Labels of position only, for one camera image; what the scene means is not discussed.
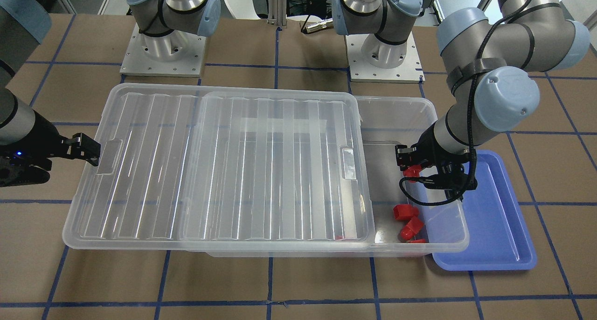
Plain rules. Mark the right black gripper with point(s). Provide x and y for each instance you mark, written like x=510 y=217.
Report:
x=41 y=138

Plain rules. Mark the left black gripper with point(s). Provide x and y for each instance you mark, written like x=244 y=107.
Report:
x=427 y=148

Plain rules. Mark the clear plastic box lid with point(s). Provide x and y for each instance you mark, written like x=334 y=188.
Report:
x=130 y=201

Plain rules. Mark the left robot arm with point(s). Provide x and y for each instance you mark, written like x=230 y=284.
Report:
x=487 y=65

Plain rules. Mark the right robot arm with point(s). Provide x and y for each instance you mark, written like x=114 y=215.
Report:
x=25 y=23

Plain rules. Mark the clear plastic storage box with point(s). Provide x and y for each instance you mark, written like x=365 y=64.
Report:
x=286 y=173

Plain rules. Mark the blue plastic tray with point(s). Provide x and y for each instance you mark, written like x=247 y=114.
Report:
x=499 y=239

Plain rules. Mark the white chair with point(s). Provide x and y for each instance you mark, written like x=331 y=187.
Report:
x=242 y=9

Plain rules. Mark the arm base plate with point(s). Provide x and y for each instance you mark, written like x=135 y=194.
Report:
x=374 y=62
x=178 y=54

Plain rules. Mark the aluminium frame post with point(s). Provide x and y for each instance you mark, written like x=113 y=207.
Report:
x=276 y=13

